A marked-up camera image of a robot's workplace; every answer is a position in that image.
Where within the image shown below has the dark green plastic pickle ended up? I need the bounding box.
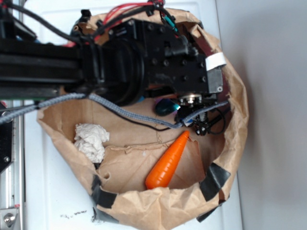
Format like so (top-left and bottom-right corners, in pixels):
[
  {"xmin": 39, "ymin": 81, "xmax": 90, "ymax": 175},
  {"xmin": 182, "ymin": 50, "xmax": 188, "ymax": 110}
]
[{"xmin": 154, "ymin": 99, "xmax": 180, "ymax": 116}]

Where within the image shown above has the brown paper bag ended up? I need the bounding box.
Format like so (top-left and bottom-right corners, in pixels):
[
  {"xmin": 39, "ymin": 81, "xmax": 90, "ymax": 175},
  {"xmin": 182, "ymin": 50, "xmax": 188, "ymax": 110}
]
[{"xmin": 36, "ymin": 8, "xmax": 249, "ymax": 228}]

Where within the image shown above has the red and black wire bundle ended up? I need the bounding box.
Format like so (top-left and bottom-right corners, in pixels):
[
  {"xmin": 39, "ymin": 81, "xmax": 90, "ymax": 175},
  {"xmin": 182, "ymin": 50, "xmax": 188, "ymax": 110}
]
[{"xmin": 0, "ymin": 0, "xmax": 178, "ymax": 48}]

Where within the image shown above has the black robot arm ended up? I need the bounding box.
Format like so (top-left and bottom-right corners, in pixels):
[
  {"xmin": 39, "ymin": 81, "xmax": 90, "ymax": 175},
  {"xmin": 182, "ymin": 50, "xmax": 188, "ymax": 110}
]
[{"xmin": 0, "ymin": 19, "xmax": 223, "ymax": 106}]

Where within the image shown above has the aluminium rail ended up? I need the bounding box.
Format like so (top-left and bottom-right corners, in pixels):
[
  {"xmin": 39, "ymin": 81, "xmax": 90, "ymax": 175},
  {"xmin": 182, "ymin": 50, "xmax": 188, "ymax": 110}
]
[{"xmin": 0, "ymin": 116, "xmax": 26, "ymax": 230}]

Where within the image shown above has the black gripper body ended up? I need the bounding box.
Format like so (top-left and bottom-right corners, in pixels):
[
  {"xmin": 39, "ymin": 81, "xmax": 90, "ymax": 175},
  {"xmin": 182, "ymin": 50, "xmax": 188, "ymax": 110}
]
[{"xmin": 109, "ymin": 20, "xmax": 223, "ymax": 96}]

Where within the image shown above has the crumpled white paper wad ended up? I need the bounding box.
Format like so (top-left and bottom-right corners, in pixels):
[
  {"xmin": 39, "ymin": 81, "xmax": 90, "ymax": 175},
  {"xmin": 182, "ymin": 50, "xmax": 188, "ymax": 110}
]
[{"xmin": 74, "ymin": 124, "xmax": 110, "ymax": 163}]

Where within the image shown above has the grey braided cable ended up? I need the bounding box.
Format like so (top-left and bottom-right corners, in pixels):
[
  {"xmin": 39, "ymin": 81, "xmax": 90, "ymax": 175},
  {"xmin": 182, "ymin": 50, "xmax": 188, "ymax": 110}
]
[{"xmin": 0, "ymin": 92, "xmax": 229, "ymax": 130}]

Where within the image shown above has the orange plastic carrot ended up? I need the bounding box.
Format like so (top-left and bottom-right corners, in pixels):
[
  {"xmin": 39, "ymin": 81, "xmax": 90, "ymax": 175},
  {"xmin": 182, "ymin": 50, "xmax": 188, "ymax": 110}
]
[{"xmin": 145, "ymin": 131, "xmax": 190, "ymax": 189}]

